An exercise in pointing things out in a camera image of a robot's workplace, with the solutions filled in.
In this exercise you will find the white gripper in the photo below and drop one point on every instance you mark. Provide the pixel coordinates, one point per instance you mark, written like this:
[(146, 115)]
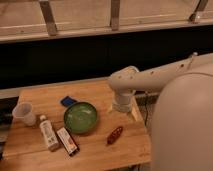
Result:
[(123, 102)]

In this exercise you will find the red pepper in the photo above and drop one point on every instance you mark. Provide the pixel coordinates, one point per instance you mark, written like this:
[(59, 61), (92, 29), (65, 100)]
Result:
[(114, 135)]

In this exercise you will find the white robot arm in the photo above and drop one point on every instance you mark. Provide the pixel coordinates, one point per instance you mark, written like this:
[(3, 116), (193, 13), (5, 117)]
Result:
[(182, 122)]

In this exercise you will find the green bowl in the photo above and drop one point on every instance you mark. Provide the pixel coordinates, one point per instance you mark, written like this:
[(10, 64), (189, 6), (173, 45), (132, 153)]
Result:
[(80, 117)]

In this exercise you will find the blue sponge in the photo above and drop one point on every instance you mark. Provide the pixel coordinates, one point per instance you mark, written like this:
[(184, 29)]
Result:
[(67, 101)]

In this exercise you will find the rectangular snack box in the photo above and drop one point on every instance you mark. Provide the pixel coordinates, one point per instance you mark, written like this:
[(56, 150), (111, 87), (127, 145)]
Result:
[(68, 142)]

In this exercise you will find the white squeeze bottle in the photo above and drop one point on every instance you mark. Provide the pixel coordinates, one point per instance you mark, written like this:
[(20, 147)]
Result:
[(48, 133)]

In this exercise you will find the clear plastic cup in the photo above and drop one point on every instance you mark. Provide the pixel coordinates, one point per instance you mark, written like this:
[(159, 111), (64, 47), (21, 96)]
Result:
[(24, 112)]

